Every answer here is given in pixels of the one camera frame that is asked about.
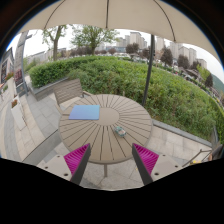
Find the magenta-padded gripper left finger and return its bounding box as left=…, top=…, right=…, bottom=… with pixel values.
left=43, top=143, right=92, bottom=186

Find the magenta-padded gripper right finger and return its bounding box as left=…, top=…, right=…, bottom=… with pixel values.
left=131, top=143, right=184, bottom=186

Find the transparent computer mouse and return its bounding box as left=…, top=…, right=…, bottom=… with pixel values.
left=113, top=126, right=128, bottom=138

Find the blue mouse pad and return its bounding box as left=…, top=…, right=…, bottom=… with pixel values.
left=68, top=104, right=101, bottom=121

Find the dark metal chair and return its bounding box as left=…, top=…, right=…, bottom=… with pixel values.
left=182, top=143, right=224, bottom=168

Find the white planter box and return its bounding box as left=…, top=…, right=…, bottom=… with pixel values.
left=10, top=96, right=28, bottom=131

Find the green hedge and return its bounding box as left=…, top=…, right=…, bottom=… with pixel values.
left=29, top=55, right=224, bottom=144

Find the dark umbrella pole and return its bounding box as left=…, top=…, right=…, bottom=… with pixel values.
left=141, top=34, right=156, bottom=108

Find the tall grey sign pillar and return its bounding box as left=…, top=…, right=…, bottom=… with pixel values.
left=13, top=31, right=33, bottom=98

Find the thin-crowned tree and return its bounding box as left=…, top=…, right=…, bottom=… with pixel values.
left=41, top=24, right=69, bottom=62

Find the group of apartment buildings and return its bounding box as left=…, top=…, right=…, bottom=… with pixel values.
left=114, top=31, right=208, bottom=69

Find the full green tree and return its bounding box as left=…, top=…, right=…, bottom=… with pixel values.
left=70, top=24, right=119, bottom=56

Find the beige patio umbrella canopy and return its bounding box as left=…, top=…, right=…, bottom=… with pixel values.
left=18, top=0, right=221, bottom=64

